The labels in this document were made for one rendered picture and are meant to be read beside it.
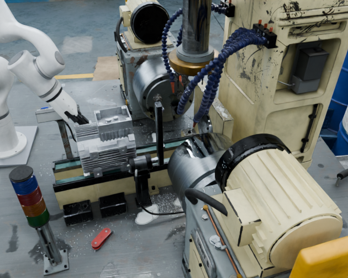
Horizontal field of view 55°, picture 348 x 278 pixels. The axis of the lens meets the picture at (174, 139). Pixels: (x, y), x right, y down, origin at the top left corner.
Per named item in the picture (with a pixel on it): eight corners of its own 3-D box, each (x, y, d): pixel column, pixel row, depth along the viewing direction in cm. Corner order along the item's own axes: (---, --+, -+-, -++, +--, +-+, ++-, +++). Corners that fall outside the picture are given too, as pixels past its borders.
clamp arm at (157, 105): (163, 159, 124) (162, 100, 108) (165, 165, 122) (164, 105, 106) (154, 161, 123) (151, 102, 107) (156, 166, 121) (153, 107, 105)
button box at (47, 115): (80, 114, 146) (78, 102, 144) (80, 116, 139) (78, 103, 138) (39, 121, 142) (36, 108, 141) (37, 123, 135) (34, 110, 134)
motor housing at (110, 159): (128, 144, 143) (124, 106, 131) (139, 174, 129) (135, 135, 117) (80, 154, 138) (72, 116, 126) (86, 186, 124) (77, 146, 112)
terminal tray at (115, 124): (127, 120, 130) (126, 104, 126) (133, 136, 122) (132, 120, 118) (96, 126, 127) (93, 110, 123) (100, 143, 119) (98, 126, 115)
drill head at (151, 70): (173, 85, 184) (173, 41, 168) (196, 122, 156) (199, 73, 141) (128, 91, 178) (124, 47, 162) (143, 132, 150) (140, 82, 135)
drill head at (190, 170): (222, 164, 134) (228, 111, 118) (275, 251, 103) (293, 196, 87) (161, 177, 128) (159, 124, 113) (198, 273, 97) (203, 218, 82)
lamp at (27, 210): (46, 198, 99) (42, 188, 96) (46, 214, 94) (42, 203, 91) (24, 203, 97) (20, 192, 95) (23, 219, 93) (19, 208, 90)
